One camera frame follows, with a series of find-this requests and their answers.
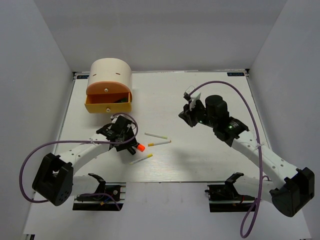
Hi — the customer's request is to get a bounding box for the white pen orange-yellow cap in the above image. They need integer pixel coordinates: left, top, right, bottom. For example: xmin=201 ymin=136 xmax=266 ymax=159
xmin=147 ymin=140 xmax=172 ymax=147

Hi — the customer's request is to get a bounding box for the blue logo sticker left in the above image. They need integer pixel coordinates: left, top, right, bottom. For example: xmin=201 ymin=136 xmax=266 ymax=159
xmin=76 ymin=75 xmax=89 ymax=79

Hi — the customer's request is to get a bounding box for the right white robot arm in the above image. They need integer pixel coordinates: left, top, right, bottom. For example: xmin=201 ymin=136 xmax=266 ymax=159
xmin=178 ymin=94 xmax=315 ymax=217

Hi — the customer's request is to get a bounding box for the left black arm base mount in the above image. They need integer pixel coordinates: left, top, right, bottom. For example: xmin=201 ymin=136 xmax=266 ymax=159
xmin=72 ymin=182 xmax=127 ymax=212

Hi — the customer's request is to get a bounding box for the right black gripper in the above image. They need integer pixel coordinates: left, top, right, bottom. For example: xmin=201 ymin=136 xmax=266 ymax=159
xmin=179 ymin=98 xmax=217 ymax=128

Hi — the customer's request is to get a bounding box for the blue logo sticker right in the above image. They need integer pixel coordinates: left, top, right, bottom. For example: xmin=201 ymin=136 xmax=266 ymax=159
xmin=227 ymin=72 xmax=245 ymax=77

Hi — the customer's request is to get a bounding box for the white pen pale yellow cap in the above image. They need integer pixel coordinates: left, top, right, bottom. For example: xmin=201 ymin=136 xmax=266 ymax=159
xmin=144 ymin=132 xmax=168 ymax=139

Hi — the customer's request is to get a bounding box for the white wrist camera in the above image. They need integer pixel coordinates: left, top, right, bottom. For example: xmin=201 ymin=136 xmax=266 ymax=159
xmin=110 ymin=114 xmax=125 ymax=124
xmin=183 ymin=85 xmax=201 ymax=111

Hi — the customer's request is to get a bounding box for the green cap black highlighter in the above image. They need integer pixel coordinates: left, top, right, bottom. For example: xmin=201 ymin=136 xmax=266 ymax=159
xmin=115 ymin=98 xmax=128 ymax=103

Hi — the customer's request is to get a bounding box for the pink cap black highlighter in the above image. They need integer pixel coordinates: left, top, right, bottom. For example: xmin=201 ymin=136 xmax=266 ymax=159
xmin=127 ymin=147 xmax=136 ymax=155

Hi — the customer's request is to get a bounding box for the blue logo sticker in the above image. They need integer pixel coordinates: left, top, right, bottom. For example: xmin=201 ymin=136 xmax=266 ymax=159
xmin=227 ymin=72 xmax=245 ymax=77
xmin=76 ymin=75 xmax=89 ymax=79

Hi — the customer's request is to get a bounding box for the orange cap black highlighter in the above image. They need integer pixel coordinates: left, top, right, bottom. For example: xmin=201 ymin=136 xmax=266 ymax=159
xmin=134 ymin=143 xmax=146 ymax=152

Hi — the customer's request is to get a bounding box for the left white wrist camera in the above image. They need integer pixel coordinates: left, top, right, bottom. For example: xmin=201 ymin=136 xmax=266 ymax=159
xmin=110 ymin=114 xmax=125 ymax=124

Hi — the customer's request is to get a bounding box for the cream round drawer organizer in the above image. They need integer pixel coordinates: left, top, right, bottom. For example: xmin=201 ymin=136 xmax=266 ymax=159
xmin=88 ymin=58 xmax=132 ymax=88

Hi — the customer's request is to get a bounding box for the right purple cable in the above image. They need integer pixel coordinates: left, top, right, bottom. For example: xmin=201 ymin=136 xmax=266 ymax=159
xmin=187 ymin=80 xmax=270 ymax=239

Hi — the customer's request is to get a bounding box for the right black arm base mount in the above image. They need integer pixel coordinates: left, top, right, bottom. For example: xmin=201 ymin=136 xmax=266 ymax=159
xmin=204 ymin=172 xmax=255 ymax=213

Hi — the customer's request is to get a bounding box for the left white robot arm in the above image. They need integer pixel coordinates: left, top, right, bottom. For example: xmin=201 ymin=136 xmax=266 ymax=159
xmin=32 ymin=113 xmax=138 ymax=206

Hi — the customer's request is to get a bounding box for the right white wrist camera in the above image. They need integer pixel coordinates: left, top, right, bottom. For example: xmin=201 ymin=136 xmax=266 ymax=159
xmin=183 ymin=85 xmax=201 ymax=111

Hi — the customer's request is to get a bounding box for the yellow organizer drawer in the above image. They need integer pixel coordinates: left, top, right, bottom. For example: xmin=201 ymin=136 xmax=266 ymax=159
xmin=84 ymin=92 xmax=132 ymax=114

